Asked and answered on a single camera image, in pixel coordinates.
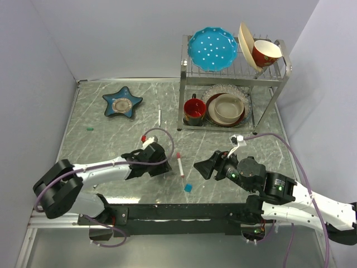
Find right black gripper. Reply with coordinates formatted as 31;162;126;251
192;148;254;193

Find white pen red tip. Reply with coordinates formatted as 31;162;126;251
177;157;185;178

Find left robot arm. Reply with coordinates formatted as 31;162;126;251
33;141;172;224

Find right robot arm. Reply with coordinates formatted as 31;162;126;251
194;151;356;246

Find blue pen cap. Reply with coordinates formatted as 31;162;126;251
184;184;192;193

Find white pen green tip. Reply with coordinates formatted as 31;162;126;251
158;109;161;127

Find red and black mug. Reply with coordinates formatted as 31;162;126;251
184;93;206;126

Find red rimmed plate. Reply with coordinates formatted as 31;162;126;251
207;96;244;127

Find beige bowl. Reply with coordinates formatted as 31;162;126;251
213;93;244;125

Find black base bar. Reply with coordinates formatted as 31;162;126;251
73;202;264;237

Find blue star shaped dish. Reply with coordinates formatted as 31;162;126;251
102;86;143;118

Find metal dish rack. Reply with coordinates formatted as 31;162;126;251
176;35;292;134

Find blue polka dot plate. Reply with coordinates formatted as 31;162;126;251
187;27;238;72

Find red bowl white inside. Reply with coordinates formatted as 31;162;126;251
252;40;282;68

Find cream plate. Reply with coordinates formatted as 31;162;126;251
238;22;263;73

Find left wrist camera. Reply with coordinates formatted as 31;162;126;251
142;136;158;150

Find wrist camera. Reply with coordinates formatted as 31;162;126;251
227;135;247;158
142;136;158;150

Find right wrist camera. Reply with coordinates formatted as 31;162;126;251
227;135;247;158

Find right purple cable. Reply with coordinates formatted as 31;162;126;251
244;133;331;268

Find aluminium rail frame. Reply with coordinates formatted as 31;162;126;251
27;206;93;228

